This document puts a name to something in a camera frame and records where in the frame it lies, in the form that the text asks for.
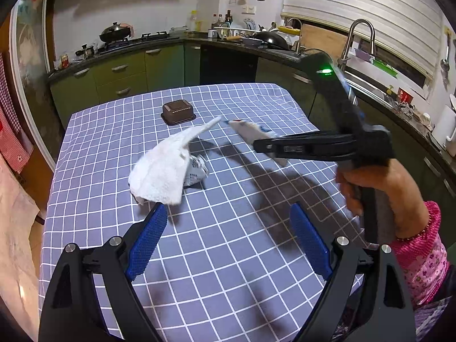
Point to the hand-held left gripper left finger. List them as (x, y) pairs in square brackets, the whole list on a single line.
[(148, 242)]

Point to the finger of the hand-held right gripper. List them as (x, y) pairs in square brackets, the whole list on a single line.
[(320, 137), (278, 148)]

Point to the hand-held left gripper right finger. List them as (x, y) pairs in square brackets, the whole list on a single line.
[(310, 242)]

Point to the white printed plastic packet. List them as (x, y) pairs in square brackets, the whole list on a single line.
[(254, 133)]

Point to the white paper towel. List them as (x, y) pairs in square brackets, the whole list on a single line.
[(160, 171)]

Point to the person's right forearm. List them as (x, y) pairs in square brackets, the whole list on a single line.
[(424, 263)]

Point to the person's right hand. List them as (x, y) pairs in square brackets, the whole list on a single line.
[(406, 192)]

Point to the steel sink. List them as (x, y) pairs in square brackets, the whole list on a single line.
[(370, 85)]

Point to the purple box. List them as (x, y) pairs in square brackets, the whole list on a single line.
[(364, 55)]

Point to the wooden cutting board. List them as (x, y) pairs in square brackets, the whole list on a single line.
[(322, 41)]

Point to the green box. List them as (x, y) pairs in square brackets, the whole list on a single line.
[(384, 67)]

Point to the grey rag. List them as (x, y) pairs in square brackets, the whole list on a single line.
[(403, 108)]

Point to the red card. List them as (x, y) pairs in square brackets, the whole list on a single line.
[(405, 96)]

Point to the tall steel faucet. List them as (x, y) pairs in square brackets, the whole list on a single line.
[(361, 23)]

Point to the yellow tray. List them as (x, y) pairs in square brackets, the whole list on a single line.
[(289, 30)]

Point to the blue checked tablecloth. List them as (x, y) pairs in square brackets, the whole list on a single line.
[(231, 228)]

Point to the small steel faucet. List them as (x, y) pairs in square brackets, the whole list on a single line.
[(294, 20)]

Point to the white window blind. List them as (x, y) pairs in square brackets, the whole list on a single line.
[(363, 14)]

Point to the crumpled printed wrapper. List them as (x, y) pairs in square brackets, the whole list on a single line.
[(197, 172)]

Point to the black built-in appliance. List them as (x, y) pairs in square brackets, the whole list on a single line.
[(228, 66)]

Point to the small brown plastic container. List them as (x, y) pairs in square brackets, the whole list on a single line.
[(178, 113)]

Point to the hanging steel ladle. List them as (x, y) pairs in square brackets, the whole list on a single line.
[(444, 64)]

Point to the dish rack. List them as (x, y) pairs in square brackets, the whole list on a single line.
[(242, 26)]

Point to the white jug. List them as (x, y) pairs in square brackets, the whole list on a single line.
[(447, 124)]

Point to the white mug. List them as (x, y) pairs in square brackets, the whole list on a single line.
[(212, 33)]

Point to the dark sauce bottles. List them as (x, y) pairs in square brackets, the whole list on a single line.
[(223, 19)]

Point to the cooking oil bottle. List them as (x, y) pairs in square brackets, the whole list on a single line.
[(194, 21)]

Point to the white lidded container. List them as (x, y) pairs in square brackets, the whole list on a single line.
[(179, 30)]

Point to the green base cabinets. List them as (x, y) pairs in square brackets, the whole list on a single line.
[(117, 74)]

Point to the black gas stove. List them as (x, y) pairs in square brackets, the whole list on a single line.
[(142, 41)]

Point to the red checked towels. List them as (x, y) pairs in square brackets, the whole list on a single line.
[(10, 128)]

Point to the red can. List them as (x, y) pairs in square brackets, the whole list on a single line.
[(64, 62)]

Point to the small lidded pot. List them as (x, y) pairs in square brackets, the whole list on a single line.
[(88, 51)]

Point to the black wok with lid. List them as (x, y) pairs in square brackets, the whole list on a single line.
[(114, 32)]

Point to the silver framed glass door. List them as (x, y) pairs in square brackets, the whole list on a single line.
[(28, 60)]

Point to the white wall socket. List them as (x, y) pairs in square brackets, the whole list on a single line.
[(249, 10)]

